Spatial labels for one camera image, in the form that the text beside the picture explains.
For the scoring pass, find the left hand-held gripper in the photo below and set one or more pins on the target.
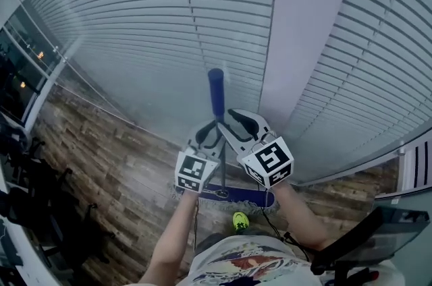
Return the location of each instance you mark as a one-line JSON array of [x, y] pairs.
[[192, 170]]

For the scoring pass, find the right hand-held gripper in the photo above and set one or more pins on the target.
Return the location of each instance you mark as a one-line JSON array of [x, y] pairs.
[[270, 160]]

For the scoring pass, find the blue mop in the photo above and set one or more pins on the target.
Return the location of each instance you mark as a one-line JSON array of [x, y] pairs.
[[217, 92]]

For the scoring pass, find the person's left forearm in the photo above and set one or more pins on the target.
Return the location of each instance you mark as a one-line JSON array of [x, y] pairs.
[[168, 244]]

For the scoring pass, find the person's right forearm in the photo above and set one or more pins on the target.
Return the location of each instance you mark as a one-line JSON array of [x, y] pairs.
[[297, 217]]

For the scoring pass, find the wooden floor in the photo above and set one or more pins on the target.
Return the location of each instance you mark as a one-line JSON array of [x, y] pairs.
[[111, 160]]

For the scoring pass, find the person's right neon shoe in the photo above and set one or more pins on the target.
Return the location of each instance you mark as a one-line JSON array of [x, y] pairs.
[[240, 220]]

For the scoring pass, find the person's camouflage trousers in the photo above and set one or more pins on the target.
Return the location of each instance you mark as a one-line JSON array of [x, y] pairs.
[[216, 239]]

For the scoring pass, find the person's white printed t-shirt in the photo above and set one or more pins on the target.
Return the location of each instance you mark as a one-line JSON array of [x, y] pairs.
[[243, 264]]

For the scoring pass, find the wide white window blinds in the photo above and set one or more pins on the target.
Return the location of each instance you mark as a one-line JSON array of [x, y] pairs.
[[135, 25]]

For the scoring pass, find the narrow white window blinds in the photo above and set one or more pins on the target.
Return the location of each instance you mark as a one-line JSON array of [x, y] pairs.
[[371, 75]]

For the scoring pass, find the black body-worn device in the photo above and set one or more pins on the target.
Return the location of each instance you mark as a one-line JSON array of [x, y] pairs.
[[347, 244]]

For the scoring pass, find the frosted glass panel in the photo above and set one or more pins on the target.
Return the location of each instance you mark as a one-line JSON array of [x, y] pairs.
[[405, 198]]

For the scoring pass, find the black slatted rack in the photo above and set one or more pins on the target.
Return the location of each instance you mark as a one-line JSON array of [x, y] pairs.
[[416, 163]]

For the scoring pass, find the dark glass balcony door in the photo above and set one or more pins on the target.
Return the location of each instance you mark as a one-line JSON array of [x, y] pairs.
[[20, 69]]

